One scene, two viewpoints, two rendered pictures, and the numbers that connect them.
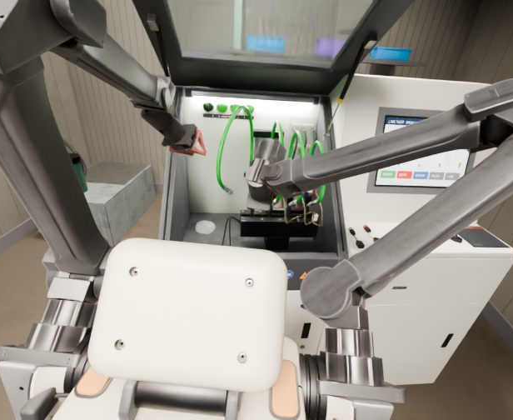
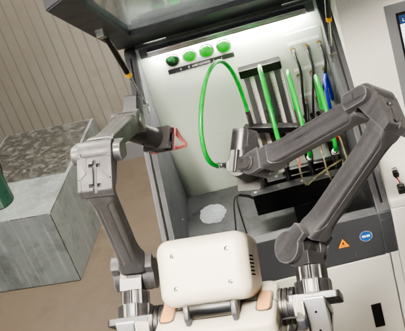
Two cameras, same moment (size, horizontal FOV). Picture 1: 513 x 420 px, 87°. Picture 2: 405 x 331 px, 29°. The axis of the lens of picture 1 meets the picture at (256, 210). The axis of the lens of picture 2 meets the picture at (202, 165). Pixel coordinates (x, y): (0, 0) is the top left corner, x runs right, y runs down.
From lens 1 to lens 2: 1.40 m
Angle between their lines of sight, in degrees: 13
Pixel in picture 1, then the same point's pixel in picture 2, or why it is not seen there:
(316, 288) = (282, 245)
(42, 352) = (132, 317)
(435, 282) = not seen: outside the picture
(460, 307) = not seen: outside the picture
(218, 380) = (223, 293)
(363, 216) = not seen: outside the picture
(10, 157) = (109, 220)
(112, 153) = (19, 115)
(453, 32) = not seen: outside the picture
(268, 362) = (243, 281)
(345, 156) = (292, 141)
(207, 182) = (199, 151)
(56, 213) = (124, 239)
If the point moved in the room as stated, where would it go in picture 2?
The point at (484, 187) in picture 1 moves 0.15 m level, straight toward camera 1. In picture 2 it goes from (359, 157) to (316, 195)
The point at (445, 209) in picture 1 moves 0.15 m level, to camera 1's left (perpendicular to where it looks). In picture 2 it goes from (344, 176) to (277, 188)
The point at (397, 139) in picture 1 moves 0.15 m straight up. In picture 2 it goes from (319, 125) to (306, 68)
